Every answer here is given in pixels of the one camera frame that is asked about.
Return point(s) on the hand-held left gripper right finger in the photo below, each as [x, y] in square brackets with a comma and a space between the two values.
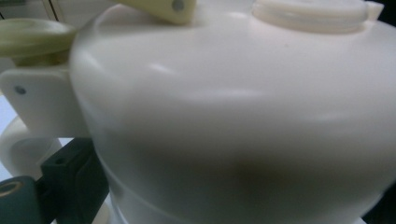
[387, 211]

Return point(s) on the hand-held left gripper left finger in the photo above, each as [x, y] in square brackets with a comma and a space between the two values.
[74, 177]

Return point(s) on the white round cup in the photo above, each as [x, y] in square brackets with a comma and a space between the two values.
[218, 109]

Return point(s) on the white table mat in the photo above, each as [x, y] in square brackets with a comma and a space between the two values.
[4, 109]

